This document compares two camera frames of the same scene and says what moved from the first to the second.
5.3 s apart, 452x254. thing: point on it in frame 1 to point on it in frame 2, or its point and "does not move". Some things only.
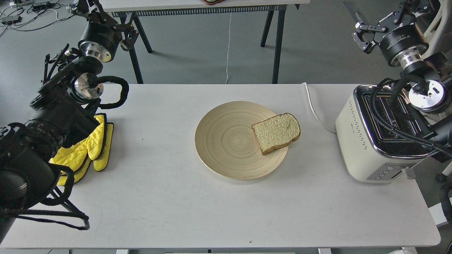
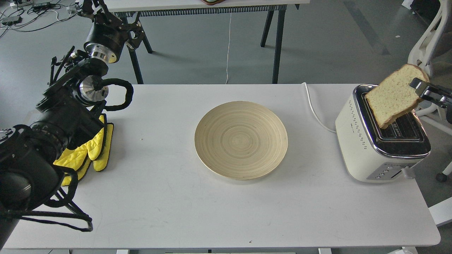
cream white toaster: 380,136 does not move
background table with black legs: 131,11 does not move
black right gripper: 400,39 to 443,101
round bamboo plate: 226,144 does not move
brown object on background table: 212,2 does not move
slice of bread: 277,131 to 394,96
